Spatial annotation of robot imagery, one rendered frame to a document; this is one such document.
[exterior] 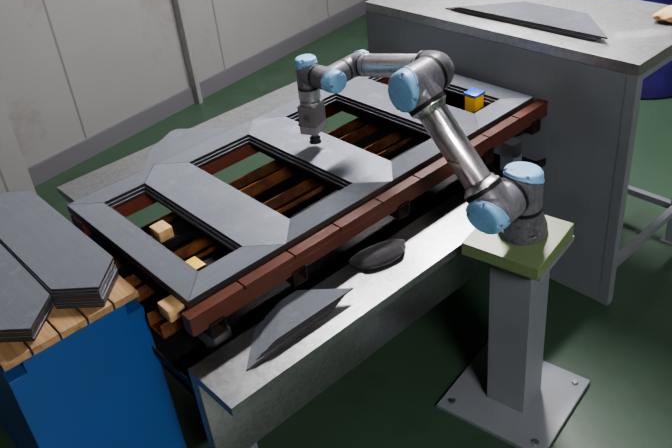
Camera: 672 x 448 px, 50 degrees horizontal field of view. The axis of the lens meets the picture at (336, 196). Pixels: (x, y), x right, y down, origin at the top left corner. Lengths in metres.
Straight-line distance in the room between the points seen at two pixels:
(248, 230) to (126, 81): 2.79
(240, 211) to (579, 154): 1.33
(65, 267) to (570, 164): 1.86
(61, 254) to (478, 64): 1.74
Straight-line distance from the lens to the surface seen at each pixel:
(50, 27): 4.52
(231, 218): 2.27
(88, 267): 2.21
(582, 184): 2.96
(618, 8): 3.19
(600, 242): 3.05
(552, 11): 3.08
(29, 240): 2.43
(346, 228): 2.20
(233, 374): 1.98
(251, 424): 2.26
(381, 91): 2.97
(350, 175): 2.39
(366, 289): 2.17
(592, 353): 2.99
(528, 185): 2.15
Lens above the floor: 2.06
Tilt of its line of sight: 32 degrees down
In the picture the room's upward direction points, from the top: 6 degrees counter-clockwise
